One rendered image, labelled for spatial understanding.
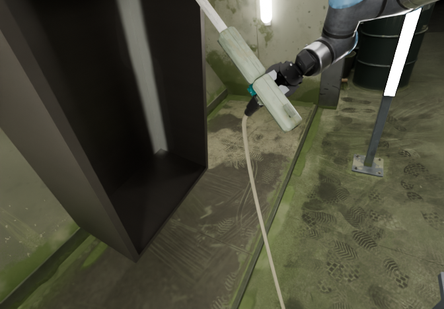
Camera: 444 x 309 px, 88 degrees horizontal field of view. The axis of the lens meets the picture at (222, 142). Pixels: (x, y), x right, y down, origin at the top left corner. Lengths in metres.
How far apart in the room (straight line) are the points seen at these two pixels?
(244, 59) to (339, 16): 0.28
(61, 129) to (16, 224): 1.31
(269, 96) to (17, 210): 1.62
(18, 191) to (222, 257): 1.28
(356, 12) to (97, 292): 1.72
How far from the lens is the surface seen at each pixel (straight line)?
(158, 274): 1.56
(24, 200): 1.86
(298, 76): 0.70
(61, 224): 1.86
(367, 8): 0.77
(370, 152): 1.97
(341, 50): 0.80
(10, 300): 1.89
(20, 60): 0.53
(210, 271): 1.47
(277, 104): 0.59
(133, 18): 1.15
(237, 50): 0.63
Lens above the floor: 1.36
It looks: 36 degrees down
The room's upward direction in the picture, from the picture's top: 12 degrees counter-clockwise
